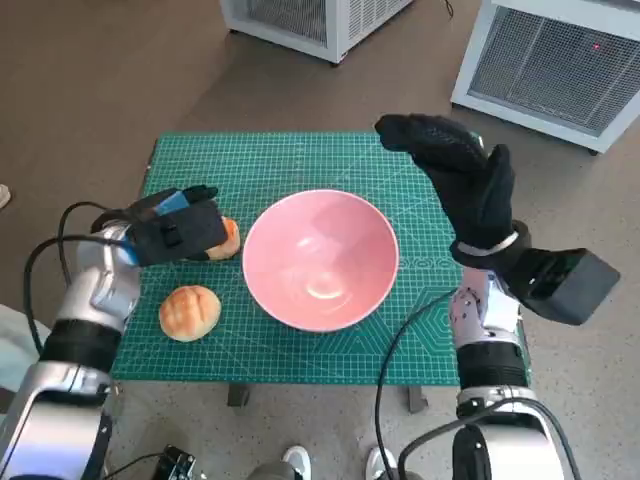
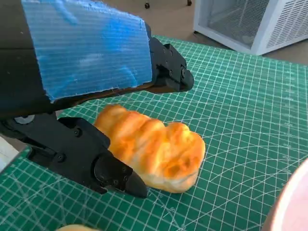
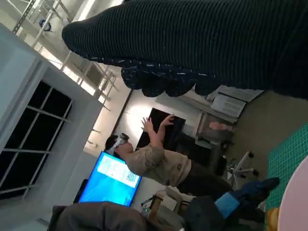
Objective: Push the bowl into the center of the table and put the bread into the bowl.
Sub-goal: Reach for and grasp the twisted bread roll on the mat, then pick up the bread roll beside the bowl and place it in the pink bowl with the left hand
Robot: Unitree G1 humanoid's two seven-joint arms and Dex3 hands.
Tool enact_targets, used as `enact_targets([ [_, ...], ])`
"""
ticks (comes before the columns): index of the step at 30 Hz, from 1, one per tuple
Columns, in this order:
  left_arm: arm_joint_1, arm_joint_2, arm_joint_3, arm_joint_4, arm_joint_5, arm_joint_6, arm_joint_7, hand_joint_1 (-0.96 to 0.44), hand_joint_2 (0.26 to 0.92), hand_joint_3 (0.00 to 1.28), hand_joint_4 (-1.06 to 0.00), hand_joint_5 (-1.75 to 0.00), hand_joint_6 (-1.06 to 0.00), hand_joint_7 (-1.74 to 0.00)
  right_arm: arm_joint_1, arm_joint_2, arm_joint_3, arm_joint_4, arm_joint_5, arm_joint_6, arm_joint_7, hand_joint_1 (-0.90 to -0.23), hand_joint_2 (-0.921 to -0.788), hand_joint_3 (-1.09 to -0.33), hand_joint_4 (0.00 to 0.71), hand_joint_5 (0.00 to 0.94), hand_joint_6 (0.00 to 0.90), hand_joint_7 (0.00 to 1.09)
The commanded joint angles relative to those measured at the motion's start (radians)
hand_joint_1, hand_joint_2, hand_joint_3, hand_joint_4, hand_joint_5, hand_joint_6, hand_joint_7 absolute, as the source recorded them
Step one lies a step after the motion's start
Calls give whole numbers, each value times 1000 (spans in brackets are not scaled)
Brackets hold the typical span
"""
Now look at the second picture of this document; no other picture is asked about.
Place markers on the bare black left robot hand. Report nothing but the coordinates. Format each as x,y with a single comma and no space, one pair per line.
91,48

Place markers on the long ridged toy bread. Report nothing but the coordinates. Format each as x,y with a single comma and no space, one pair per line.
156,149

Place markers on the round toy bread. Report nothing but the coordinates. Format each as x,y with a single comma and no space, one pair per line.
74,228

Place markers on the pink bowl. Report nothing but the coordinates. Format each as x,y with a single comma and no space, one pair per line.
293,207

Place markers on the black caster wheel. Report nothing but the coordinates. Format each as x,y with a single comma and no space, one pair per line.
147,5
189,2

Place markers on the green cutting mat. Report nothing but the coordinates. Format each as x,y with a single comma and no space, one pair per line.
240,108

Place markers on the small white mesh cabinet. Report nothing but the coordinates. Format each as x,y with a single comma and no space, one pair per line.
264,24

